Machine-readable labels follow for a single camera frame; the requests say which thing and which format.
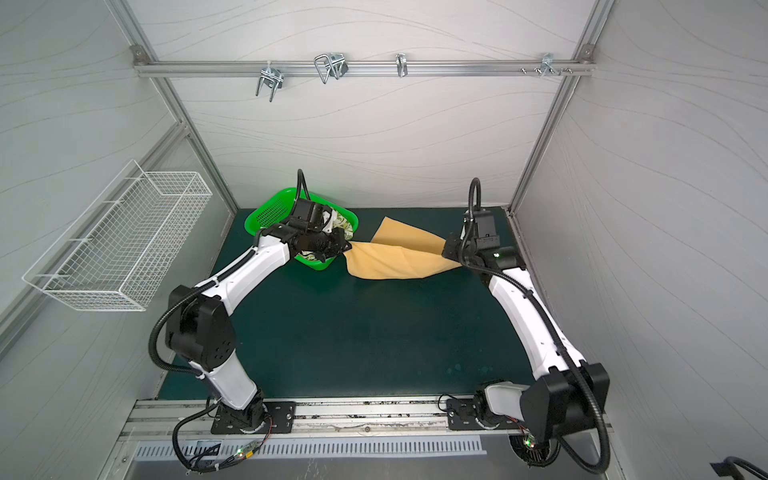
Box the green plastic basket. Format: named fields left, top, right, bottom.
left=244, top=187, right=359, bottom=271

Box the metal u-bolt clamp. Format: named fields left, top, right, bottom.
left=255, top=63, right=284, bottom=102
left=313, top=53, right=349, bottom=84

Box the left rear frame post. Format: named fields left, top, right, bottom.
left=105, top=0, right=239, bottom=214

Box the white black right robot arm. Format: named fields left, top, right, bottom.
left=438, top=178, right=611, bottom=475

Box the white vent strip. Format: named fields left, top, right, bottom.
left=134, top=435, right=487, bottom=462

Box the metal ring clamp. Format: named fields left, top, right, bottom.
left=395, top=53, right=408, bottom=78

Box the metal U-bolt clamp left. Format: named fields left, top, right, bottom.
left=255, top=63, right=284, bottom=102

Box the aluminium corner frame post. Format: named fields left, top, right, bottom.
left=507, top=0, right=615, bottom=216

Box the metal U-bolt clamp middle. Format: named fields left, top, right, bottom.
left=313, top=53, right=349, bottom=84

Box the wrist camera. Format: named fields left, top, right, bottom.
left=462, top=209, right=501, bottom=251
left=287, top=198, right=335, bottom=233

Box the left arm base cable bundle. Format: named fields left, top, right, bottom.
left=172, top=401, right=274, bottom=474

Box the lemon print skirt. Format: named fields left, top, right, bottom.
left=322, top=210, right=354, bottom=240

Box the aluminium top crossbar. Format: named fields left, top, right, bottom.
left=134, top=57, right=596, bottom=79

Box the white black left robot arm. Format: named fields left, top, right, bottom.
left=148, top=170, right=351, bottom=412

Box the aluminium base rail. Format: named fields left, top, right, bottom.
left=119, top=394, right=613, bottom=442

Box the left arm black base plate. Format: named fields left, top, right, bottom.
left=210, top=400, right=296, bottom=435

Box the white wire wall basket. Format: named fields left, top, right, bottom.
left=22, top=160, right=212, bottom=312

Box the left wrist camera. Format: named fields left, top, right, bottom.
left=287, top=198, right=335, bottom=233

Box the yellow tan skirt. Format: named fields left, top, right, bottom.
left=344, top=217, right=460, bottom=280

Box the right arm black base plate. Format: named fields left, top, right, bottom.
left=439, top=395, right=498, bottom=431

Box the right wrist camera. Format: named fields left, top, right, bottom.
left=462, top=209, right=501, bottom=251

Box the metal bolt bracket right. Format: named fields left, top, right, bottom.
left=520, top=54, right=574, bottom=77

